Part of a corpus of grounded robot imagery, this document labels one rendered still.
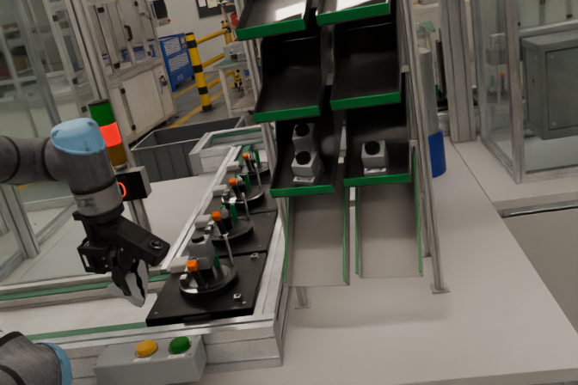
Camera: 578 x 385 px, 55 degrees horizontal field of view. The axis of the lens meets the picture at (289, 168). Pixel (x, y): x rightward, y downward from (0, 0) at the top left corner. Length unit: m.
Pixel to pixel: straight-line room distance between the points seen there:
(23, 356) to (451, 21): 1.78
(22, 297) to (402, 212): 1.02
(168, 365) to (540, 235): 1.19
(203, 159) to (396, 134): 1.41
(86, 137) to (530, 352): 0.88
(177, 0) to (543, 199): 11.29
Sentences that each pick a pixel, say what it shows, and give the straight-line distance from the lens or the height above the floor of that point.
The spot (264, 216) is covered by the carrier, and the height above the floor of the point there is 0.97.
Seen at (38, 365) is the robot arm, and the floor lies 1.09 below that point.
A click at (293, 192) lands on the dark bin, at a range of 1.11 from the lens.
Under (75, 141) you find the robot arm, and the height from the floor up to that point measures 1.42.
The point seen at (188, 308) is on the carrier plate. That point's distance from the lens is 1.26.
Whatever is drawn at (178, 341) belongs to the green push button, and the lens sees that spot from 1.16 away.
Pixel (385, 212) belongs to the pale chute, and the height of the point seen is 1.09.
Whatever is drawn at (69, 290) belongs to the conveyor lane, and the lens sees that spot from 1.58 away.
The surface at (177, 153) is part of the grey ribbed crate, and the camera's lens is 3.24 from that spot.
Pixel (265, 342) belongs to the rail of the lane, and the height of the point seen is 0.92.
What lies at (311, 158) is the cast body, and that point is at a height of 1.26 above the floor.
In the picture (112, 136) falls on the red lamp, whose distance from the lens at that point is 1.36.
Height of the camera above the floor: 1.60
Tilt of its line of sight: 19 degrees down
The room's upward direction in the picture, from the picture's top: 11 degrees counter-clockwise
